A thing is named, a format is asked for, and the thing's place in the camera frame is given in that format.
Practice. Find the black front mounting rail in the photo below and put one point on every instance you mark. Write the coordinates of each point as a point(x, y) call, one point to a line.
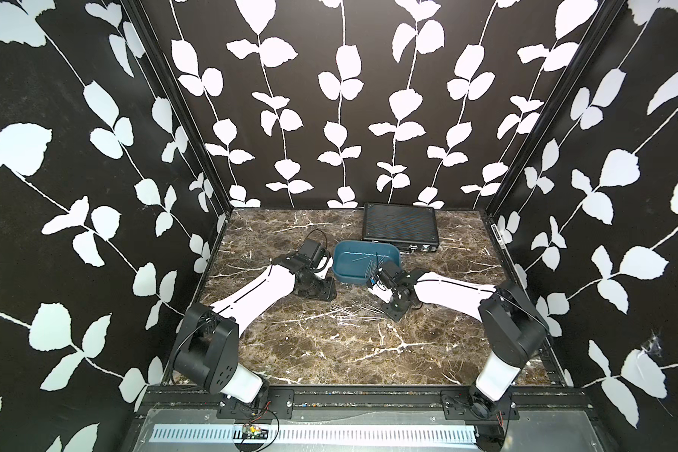
point(451, 402)

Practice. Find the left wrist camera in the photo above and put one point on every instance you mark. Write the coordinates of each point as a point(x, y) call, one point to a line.
point(316, 257)

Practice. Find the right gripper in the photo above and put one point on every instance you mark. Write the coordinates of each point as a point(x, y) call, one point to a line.
point(392, 314)

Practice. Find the white perforated strip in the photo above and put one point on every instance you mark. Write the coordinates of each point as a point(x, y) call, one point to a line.
point(352, 435)

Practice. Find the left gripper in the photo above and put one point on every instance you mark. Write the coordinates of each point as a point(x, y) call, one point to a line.
point(327, 293)

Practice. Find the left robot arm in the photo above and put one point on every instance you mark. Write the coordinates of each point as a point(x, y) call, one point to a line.
point(206, 348)

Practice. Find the teal plastic storage box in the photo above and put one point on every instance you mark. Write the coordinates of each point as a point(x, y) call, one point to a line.
point(355, 261)

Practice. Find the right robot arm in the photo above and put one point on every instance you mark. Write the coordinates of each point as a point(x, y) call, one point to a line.
point(512, 326)

